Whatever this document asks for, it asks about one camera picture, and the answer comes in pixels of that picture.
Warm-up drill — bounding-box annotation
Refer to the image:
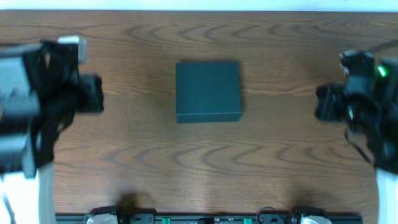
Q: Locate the black box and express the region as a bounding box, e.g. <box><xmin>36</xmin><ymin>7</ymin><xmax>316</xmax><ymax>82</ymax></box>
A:
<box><xmin>175</xmin><ymin>61</ymin><xmax>243</xmax><ymax>123</ymax></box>

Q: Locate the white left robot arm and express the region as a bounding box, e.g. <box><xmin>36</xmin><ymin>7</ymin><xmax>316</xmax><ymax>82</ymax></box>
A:
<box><xmin>1</xmin><ymin>36</ymin><xmax>104</xmax><ymax>223</ymax></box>

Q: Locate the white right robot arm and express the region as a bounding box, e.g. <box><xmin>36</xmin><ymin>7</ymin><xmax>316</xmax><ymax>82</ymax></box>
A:
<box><xmin>315</xmin><ymin>57</ymin><xmax>397</xmax><ymax>223</ymax></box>

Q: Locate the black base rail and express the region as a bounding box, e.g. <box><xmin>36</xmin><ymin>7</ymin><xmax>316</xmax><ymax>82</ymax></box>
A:
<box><xmin>55</xmin><ymin>207</ymin><xmax>363</xmax><ymax>224</ymax></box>

